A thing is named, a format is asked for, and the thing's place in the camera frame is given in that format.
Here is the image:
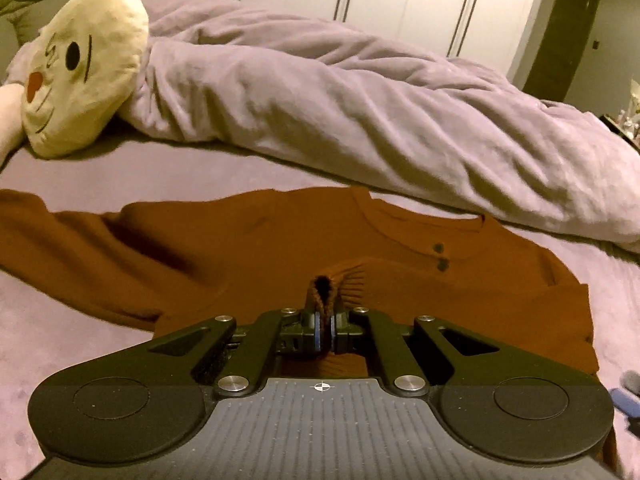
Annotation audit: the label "dark door frame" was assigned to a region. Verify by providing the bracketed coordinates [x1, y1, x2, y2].
[523, 0, 600, 102]

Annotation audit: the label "rust brown knit cardigan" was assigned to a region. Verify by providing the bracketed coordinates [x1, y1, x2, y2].
[1, 188, 599, 374]

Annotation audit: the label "lilac rumpled duvet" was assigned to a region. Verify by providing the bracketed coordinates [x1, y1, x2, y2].
[119, 0, 639, 252]

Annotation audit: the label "cream plush face pillow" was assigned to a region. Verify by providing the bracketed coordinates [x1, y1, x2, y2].
[1, 0, 149, 159]

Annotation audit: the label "cluttered side table items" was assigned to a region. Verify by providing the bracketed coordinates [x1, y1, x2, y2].
[600, 94, 639, 152]

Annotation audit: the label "lilac bed sheet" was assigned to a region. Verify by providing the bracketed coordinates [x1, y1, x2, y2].
[0, 134, 640, 480]

